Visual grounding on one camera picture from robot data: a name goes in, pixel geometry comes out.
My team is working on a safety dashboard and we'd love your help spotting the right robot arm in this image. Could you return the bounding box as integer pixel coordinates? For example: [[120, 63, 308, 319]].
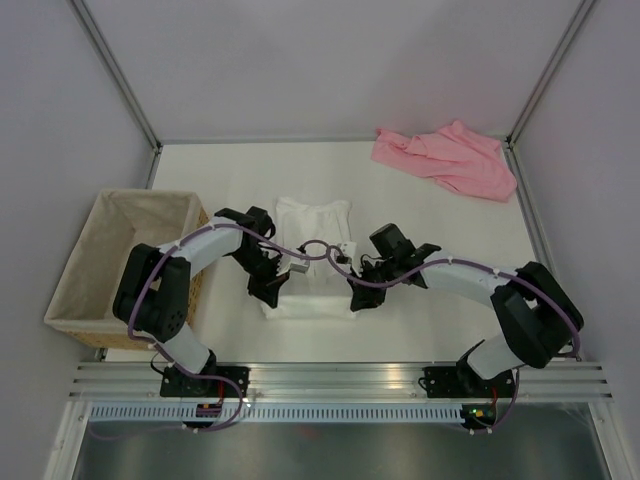
[[347, 223, 584, 396]]

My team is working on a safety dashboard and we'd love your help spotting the white t shirt robot print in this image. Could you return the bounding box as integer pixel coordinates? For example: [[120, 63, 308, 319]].
[[261, 197, 356, 321]]

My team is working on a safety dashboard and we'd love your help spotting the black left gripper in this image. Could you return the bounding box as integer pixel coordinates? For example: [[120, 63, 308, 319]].
[[229, 246, 289, 309]]

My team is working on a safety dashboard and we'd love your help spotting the aluminium frame post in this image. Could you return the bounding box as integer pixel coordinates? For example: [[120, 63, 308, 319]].
[[69, 0, 162, 154], [505, 0, 600, 149]]

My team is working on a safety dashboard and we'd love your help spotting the left aluminium frame post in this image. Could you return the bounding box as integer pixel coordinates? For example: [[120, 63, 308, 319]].
[[69, 0, 162, 154]]

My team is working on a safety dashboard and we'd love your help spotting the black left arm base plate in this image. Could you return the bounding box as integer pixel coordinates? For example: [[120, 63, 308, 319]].
[[160, 366, 250, 399]]

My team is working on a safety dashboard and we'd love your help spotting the slotted grey cable duct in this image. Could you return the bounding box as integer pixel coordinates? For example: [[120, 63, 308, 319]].
[[89, 402, 464, 424]]

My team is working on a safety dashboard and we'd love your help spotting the pink t shirt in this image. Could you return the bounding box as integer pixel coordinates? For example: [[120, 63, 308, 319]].
[[371, 120, 517, 203]]

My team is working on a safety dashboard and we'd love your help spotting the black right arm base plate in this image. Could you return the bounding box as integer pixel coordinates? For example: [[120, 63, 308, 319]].
[[418, 365, 515, 400]]

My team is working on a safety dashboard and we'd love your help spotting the wicker basket cloth lining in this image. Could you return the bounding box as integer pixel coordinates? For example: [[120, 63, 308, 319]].
[[44, 189, 209, 350]]

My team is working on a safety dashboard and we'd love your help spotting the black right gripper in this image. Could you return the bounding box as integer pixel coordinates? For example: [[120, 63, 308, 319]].
[[347, 257, 400, 311]]

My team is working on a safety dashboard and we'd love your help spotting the aluminium mounting rail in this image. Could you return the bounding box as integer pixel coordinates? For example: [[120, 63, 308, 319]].
[[68, 361, 613, 403]]

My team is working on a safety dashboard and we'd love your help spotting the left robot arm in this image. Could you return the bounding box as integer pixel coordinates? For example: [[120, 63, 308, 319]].
[[112, 206, 289, 396]]

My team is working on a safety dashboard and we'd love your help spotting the right aluminium frame post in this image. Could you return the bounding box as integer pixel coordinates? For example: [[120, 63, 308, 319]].
[[505, 0, 600, 149]]

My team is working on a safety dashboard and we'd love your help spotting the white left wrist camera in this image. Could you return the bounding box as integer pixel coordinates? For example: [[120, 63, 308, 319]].
[[278, 254, 310, 275]]

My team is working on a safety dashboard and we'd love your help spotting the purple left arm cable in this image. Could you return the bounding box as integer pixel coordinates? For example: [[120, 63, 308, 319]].
[[127, 222, 334, 374]]

